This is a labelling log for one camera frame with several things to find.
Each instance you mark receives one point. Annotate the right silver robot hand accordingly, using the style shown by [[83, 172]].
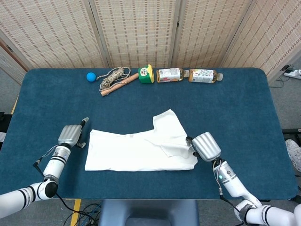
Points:
[[207, 146]]

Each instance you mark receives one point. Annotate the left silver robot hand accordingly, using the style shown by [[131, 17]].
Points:
[[69, 135]]

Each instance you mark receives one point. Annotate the white T-shirt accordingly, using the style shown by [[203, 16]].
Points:
[[141, 153]]

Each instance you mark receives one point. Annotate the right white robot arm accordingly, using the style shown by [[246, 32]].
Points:
[[230, 181]]

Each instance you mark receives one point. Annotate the blue table cover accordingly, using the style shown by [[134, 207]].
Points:
[[58, 106]]

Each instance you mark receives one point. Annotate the blue ball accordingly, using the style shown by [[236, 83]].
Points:
[[91, 77]]

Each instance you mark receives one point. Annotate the black equipment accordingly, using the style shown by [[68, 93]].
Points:
[[4, 122]]

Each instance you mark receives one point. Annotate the tea bottle with white label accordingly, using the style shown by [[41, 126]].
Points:
[[202, 75]]

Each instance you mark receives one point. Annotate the wooden stick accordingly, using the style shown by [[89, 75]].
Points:
[[122, 82]]

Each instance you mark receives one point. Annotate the yellow floor tape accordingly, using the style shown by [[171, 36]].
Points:
[[75, 212]]

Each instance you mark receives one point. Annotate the tea bottle with fruit label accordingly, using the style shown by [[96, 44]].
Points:
[[168, 75]]

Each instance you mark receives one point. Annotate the black metal bar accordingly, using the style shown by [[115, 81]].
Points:
[[291, 131]]

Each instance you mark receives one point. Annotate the white sneaker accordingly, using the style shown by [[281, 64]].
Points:
[[294, 150]]

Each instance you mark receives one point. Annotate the woven folding screen panel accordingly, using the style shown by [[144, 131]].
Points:
[[270, 35], [207, 30], [136, 30], [51, 30], [9, 63]]

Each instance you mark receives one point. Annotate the green container with yellow lid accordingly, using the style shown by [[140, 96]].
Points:
[[144, 75]]

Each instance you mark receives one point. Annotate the white power strip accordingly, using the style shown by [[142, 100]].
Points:
[[294, 73]]

